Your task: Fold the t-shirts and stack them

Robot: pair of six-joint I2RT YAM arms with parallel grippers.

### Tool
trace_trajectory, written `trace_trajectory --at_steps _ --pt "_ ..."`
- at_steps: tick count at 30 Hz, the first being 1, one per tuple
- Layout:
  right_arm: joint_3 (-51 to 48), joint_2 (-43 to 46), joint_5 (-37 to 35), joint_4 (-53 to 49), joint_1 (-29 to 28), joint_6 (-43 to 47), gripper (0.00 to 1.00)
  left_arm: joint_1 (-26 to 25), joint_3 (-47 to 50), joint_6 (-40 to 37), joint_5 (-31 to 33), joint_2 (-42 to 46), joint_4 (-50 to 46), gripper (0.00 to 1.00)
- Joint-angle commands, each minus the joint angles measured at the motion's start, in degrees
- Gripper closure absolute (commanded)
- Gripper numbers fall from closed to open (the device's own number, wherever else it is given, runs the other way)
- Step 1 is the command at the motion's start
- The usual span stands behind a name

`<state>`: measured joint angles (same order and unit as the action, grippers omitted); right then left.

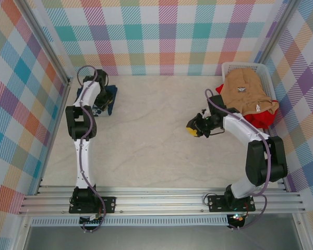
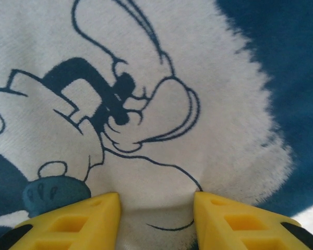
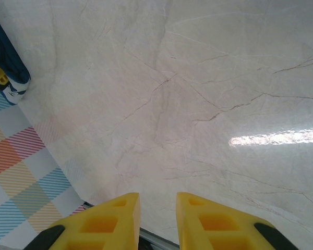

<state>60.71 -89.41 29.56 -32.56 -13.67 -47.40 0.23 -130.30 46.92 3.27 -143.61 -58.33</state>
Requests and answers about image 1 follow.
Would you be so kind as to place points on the navy blue t-shirt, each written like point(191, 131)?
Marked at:
point(114, 93)

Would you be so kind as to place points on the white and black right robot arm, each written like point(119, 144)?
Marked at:
point(240, 127)

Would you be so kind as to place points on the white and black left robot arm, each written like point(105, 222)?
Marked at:
point(84, 161)

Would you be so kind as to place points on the red t-shirt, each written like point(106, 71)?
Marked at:
point(260, 119)

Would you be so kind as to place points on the tan t-shirt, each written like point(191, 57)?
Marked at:
point(237, 78)

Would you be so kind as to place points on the white plastic basket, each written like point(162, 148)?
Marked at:
point(266, 78)

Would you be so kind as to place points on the aluminium left side rail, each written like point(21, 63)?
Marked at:
point(60, 112)

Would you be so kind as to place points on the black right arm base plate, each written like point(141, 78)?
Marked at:
point(215, 203)

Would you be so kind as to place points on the aluminium mounting rail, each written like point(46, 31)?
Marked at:
point(159, 200)

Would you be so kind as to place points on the aluminium left corner post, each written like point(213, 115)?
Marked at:
point(45, 44)

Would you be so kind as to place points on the aluminium corner post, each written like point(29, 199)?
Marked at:
point(279, 31)
point(45, 44)

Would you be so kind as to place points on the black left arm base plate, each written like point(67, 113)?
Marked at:
point(109, 204)

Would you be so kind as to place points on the aluminium right corner post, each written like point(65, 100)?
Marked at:
point(279, 31)

